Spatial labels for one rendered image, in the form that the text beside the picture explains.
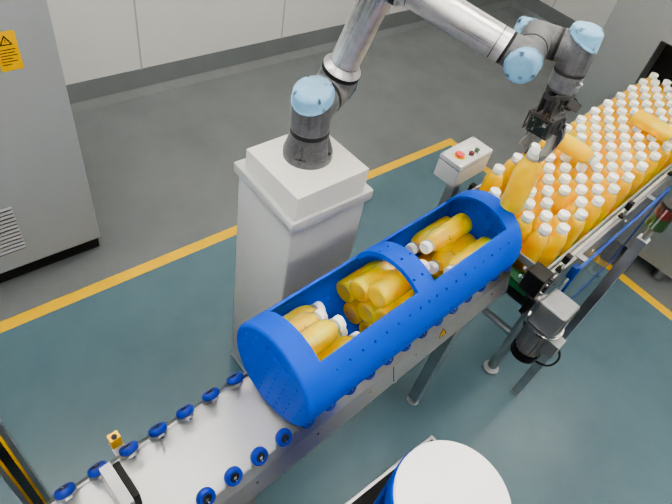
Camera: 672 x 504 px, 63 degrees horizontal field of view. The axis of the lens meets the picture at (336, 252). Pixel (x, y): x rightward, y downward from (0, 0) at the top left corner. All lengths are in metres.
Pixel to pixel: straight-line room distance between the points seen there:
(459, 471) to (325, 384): 0.39
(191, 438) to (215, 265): 1.62
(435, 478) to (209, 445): 0.55
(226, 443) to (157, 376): 1.20
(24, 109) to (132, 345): 1.09
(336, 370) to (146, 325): 1.61
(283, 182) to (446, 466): 0.86
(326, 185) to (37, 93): 1.29
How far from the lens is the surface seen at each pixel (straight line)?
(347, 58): 1.61
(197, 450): 1.47
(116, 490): 1.29
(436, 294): 1.49
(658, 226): 2.09
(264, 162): 1.66
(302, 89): 1.57
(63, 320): 2.87
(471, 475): 1.44
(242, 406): 1.51
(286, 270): 1.77
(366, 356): 1.35
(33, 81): 2.43
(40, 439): 2.59
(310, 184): 1.60
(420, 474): 1.39
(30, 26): 2.34
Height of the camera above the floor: 2.29
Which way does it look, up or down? 47 degrees down
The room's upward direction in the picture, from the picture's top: 14 degrees clockwise
